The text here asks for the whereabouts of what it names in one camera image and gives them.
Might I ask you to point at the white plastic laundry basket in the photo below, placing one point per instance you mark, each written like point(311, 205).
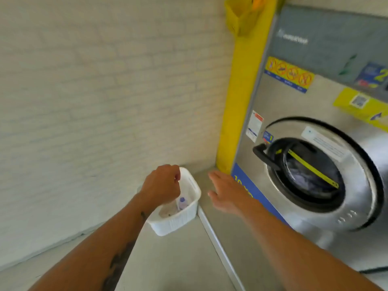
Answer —
point(182, 219)

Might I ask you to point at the small blue and yellow sticker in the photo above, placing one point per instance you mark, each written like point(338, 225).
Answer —
point(268, 137)

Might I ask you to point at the blue sticker on control panel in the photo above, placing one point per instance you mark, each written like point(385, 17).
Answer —
point(372, 75)

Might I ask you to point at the person's left fingers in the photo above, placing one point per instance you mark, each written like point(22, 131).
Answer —
point(177, 178)

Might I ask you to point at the round washing machine door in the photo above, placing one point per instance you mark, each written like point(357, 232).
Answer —
point(351, 184)

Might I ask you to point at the white rectangular door label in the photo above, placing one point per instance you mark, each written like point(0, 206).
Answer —
point(326, 144)

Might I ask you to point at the person's right forearm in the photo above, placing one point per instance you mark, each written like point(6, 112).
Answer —
point(298, 254)

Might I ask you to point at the yellow warning icon sticker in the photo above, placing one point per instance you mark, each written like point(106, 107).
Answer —
point(289, 74)

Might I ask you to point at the person's left hand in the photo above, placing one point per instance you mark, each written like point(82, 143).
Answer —
point(159, 184)

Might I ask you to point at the white bottle with purple cap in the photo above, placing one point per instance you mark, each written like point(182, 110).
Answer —
point(182, 203)

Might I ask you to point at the blue label with yellow print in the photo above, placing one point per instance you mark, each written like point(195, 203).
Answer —
point(242, 178)

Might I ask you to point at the yellow sticker with code square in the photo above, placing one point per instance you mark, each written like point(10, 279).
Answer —
point(360, 106)

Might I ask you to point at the steel front-load washing machine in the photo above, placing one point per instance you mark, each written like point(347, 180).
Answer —
point(303, 96)

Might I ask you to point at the yellow diagonal stripe sticker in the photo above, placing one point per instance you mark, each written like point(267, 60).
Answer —
point(312, 168)

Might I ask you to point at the yellow plastic holder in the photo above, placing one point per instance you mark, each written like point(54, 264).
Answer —
point(239, 15)

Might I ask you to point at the laundry inside drum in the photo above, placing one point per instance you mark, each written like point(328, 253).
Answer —
point(300, 177)

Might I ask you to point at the person's left forearm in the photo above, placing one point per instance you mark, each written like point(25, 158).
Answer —
point(100, 251)

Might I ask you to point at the person's right thumb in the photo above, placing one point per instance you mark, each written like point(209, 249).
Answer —
point(213, 197)

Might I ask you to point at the white label with red corner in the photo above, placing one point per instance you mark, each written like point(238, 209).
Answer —
point(254, 126)

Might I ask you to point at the person's right hand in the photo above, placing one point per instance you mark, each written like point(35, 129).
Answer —
point(232, 195)

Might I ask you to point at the yellow side panel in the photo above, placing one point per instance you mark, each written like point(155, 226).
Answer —
point(242, 103)

